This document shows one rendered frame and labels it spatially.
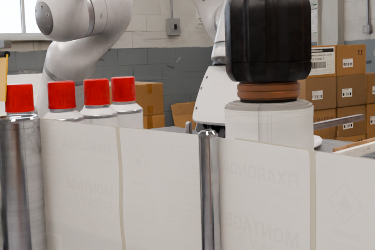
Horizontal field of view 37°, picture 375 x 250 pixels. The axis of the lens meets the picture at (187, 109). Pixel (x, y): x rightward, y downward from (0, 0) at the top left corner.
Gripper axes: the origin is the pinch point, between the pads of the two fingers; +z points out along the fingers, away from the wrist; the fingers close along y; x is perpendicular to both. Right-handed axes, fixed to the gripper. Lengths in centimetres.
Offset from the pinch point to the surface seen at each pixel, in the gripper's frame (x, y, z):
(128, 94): -20.9, 1.1, -5.0
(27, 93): -35.1, 0.9, -1.1
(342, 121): 40.7, -3.2, -16.1
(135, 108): -19.6, 1.8, -3.4
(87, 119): -26.5, 1.6, -0.1
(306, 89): 279, -182, -88
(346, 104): 328, -175, -90
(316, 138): 71, -29, -17
